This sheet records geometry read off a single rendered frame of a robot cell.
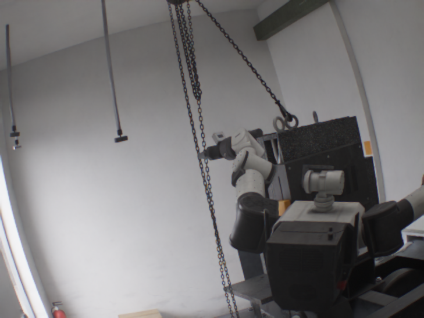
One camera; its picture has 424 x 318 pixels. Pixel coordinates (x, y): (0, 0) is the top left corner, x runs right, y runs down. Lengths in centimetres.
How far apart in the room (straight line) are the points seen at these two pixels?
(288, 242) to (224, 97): 345
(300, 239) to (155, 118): 333
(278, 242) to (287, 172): 82
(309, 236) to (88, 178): 331
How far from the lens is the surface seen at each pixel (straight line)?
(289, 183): 206
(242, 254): 279
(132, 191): 443
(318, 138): 231
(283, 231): 132
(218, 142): 209
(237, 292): 244
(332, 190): 136
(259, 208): 144
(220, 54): 470
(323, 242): 124
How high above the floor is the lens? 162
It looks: 1 degrees down
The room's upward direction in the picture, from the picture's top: 13 degrees counter-clockwise
